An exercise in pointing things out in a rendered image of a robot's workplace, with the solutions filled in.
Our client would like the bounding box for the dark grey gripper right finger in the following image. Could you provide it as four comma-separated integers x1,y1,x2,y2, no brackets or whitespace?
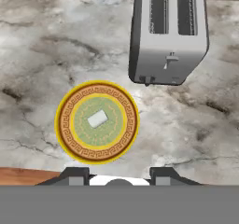
149,166,203,187

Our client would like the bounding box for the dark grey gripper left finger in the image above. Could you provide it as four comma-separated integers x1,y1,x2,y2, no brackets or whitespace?
36,166,91,187

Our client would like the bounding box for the yellow patterned plate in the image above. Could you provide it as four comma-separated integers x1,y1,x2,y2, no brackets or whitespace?
54,79,140,165

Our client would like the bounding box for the silver toaster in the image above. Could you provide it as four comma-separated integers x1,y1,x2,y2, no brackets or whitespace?
128,0,210,88

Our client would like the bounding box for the white round cup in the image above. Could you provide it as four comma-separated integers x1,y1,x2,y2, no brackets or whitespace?
89,175,151,187

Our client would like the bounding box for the white marshmallow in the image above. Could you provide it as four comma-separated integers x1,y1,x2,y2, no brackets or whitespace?
86,109,109,129

